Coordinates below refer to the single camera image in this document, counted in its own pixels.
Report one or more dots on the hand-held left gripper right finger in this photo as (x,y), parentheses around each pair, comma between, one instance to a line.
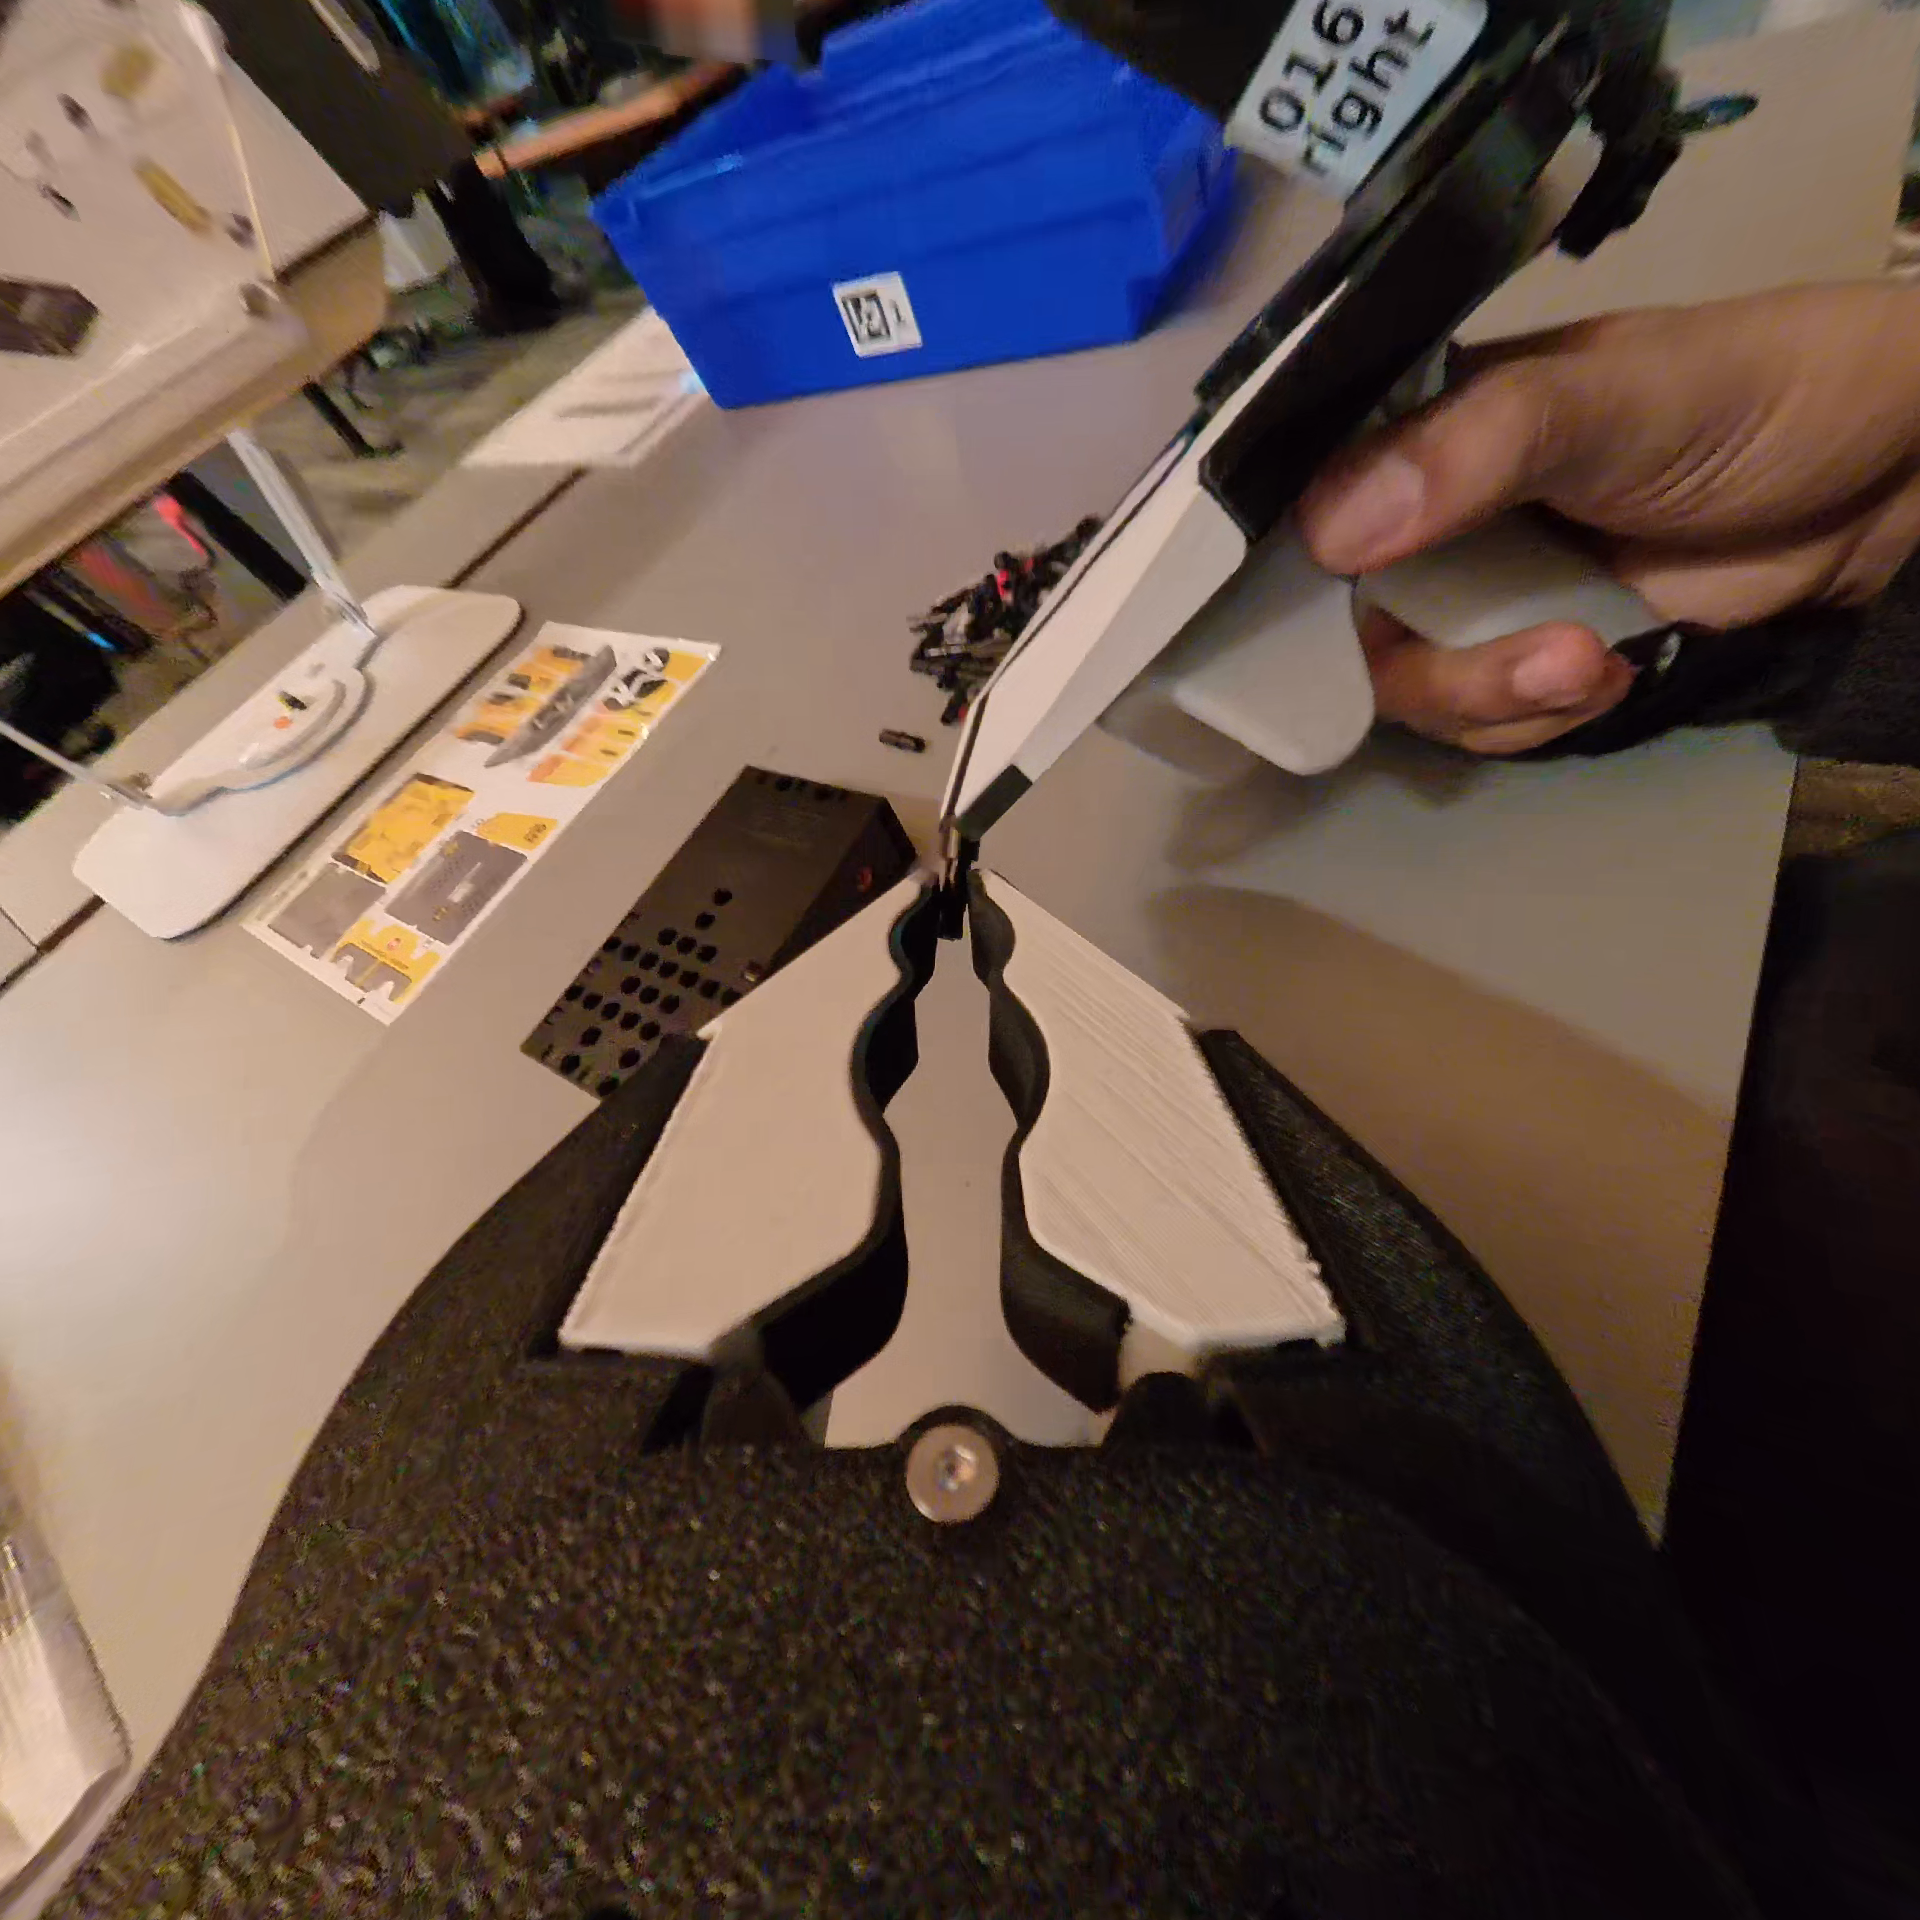
(1155,1184)

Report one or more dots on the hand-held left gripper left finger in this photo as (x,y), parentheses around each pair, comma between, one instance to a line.
(748,1184)

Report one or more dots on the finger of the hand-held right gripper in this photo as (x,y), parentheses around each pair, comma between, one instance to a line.
(1137,599)

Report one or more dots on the pile of small plastic pins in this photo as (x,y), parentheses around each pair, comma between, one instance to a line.
(990,599)

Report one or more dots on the black perforated plastic block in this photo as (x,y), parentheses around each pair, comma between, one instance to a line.
(781,871)

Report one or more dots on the person's right hand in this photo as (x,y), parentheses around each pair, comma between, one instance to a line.
(1725,433)

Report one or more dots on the blue plastic bin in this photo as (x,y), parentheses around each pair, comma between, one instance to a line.
(961,193)

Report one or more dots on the yellow grey sticker sheet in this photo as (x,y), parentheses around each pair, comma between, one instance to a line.
(450,856)

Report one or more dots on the paper in clear sleeve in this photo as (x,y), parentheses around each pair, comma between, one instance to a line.
(599,405)

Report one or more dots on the clear plastic bag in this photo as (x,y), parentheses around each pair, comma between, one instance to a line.
(55,1695)

